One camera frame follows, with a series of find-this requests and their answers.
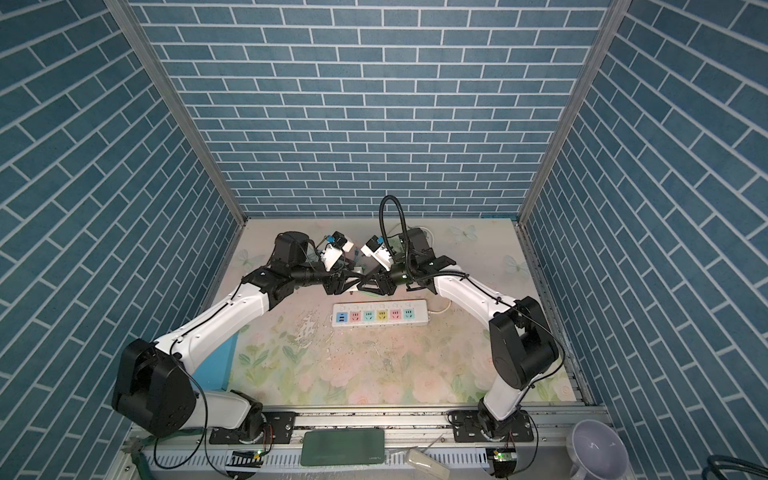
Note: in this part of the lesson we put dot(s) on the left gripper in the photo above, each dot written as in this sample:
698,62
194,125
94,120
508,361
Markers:
336,285

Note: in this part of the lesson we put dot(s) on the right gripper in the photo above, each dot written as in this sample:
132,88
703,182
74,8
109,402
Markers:
384,280

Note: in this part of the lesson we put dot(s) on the white power strip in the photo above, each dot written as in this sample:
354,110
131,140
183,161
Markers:
383,313

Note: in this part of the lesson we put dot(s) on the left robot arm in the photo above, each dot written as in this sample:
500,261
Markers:
155,387

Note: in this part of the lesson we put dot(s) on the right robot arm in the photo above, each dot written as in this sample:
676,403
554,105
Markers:
522,346

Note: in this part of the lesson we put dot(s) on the blue sheet at left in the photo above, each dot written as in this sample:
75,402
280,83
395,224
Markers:
214,372

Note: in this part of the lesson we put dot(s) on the white small device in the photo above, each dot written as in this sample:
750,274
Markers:
426,464

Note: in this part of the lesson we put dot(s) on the white bowl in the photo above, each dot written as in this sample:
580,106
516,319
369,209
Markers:
596,452

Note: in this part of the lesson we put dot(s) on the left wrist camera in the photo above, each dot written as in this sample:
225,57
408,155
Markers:
337,245

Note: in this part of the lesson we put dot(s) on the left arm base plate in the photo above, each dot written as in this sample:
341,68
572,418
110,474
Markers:
270,427

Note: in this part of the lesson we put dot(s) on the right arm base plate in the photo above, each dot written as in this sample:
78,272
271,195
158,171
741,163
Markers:
474,426

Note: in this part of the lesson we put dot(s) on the green box on rail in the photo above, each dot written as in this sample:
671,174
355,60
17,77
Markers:
343,447

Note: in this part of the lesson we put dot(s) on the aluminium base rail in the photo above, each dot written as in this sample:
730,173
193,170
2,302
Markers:
424,428

